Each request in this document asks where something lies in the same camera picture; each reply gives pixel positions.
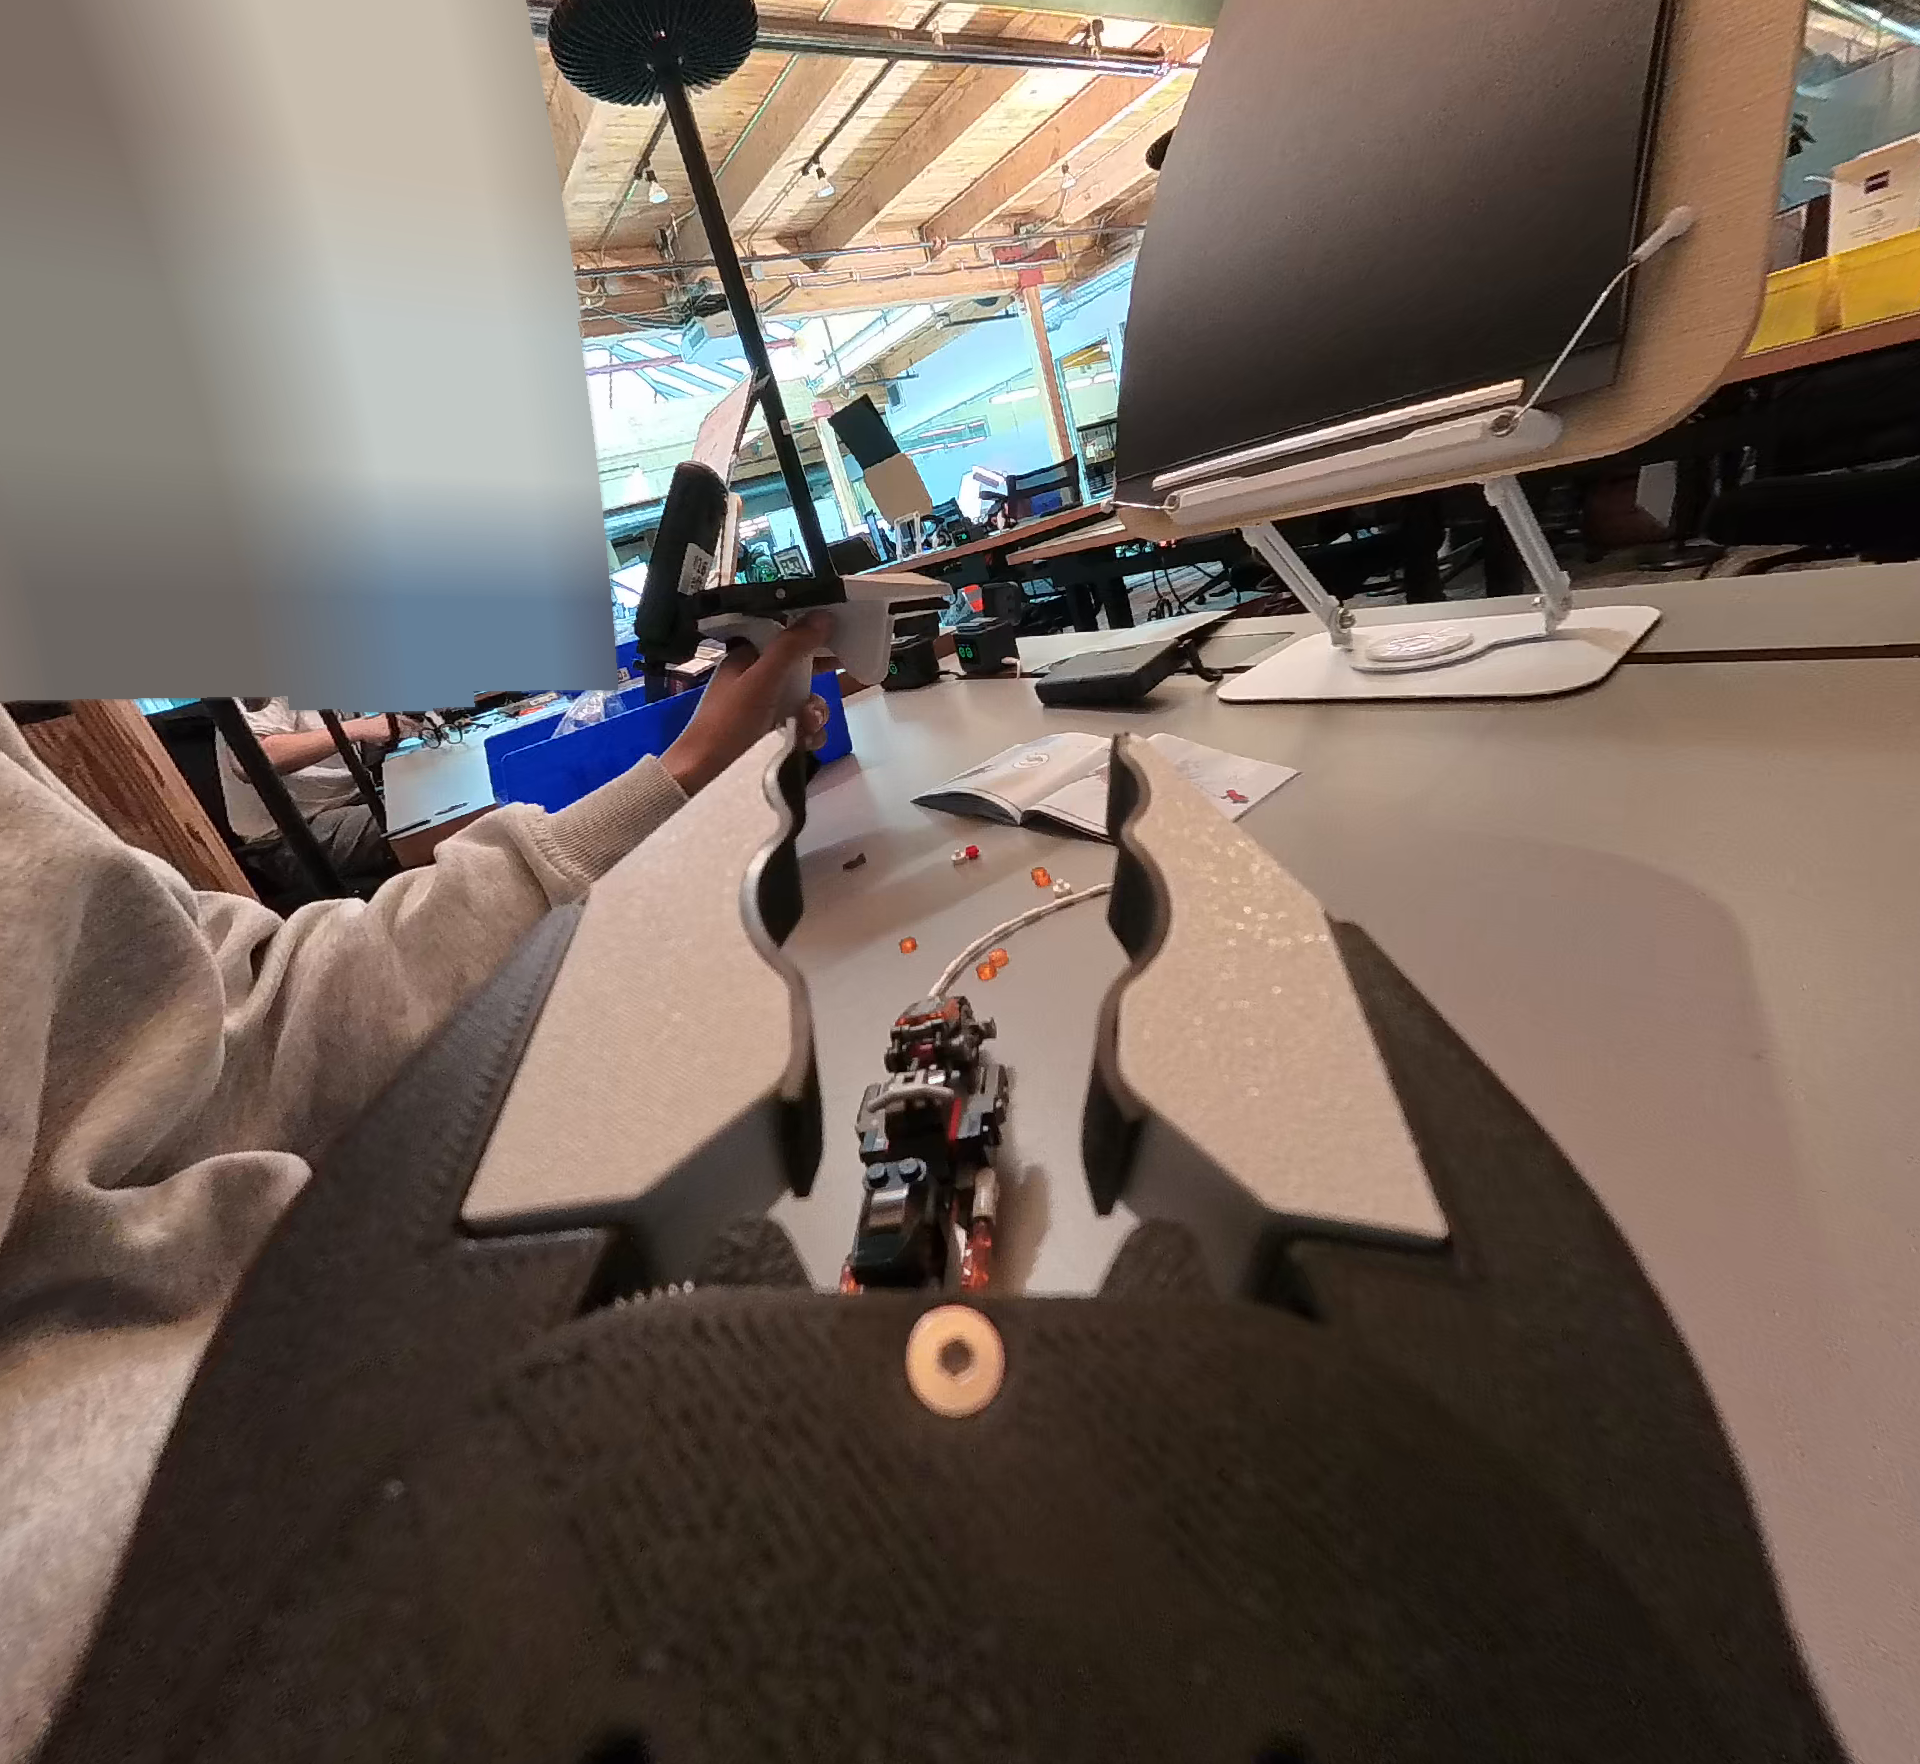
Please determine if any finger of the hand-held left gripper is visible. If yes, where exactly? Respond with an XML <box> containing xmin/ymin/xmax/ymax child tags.
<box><xmin>817</xmin><ymin>571</ymin><xmax>953</xmax><ymax>687</ymax></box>

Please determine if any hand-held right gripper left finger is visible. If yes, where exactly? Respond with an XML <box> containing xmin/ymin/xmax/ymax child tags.
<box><xmin>463</xmin><ymin>726</ymin><xmax>827</xmax><ymax>1280</ymax></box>

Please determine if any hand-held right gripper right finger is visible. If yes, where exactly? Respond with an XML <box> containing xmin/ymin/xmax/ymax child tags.
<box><xmin>1080</xmin><ymin>730</ymin><xmax>1453</xmax><ymax>1299</ymax></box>

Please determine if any white toy chain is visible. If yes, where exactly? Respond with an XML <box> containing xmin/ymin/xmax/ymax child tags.
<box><xmin>934</xmin><ymin>881</ymin><xmax>1121</xmax><ymax>996</ymax></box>

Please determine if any black toy brick motorcycle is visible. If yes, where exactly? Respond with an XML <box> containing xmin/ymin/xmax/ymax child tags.
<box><xmin>838</xmin><ymin>992</ymin><xmax>1014</xmax><ymax>1299</ymax></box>

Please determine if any person's left forearm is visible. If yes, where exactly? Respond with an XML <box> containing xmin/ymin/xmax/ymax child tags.
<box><xmin>270</xmin><ymin>751</ymin><xmax>697</xmax><ymax>1047</ymax></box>

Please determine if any person's left hand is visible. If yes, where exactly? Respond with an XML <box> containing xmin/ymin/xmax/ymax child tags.
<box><xmin>661</xmin><ymin>612</ymin><xmax>841</xmax><ymax>798</ymax></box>

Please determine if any building instruction booklet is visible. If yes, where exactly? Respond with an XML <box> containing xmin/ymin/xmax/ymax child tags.
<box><xmin>911</xmin><ymin>727</ymin><xmax>1303</xmax><ymax>843</ymax></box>

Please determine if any blue plastic bin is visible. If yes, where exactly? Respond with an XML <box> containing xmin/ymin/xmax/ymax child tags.
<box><xmin>482</xmin><ymin>681</ymin><xmax>860</xmax><ymax>817</ymax></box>

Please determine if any black flat box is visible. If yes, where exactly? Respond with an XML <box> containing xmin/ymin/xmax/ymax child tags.
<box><xmin>1032</xmin><ymin>636</ymin><xmax>1193</xmax><ymax>710</ymax></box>

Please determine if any dark flat pad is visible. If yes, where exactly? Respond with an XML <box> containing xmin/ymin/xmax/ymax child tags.
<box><xmin>1157</xmin><ymin>615</ymin><xmax>1295</xmax><ymax>673</ymax></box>

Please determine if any black disc-head pole lamp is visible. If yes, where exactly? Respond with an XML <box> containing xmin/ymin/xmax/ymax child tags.
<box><xmin>547</xmin><ymin>0</ymin><xmax>845</xmax><ymax>587</ymax></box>

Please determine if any black flat panel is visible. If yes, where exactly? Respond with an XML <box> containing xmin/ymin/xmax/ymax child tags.
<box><xmin>1114</xmin><ymin>0</ymin><xmax>1704</xmax><ymax>486</ymax></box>

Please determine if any tablet on white stand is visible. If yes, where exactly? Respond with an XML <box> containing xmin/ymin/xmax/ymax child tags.
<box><xmin>1114</xmin><ymin>0</ymin><xmax>1824</xmax><ymax>708</ymax></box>

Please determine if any yellow storage bin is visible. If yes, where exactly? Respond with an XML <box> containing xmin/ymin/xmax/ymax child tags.
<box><xmin>1740</xmin><ymin>245</ymin><xmax>1920</xmax><ymax>360</ymax></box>

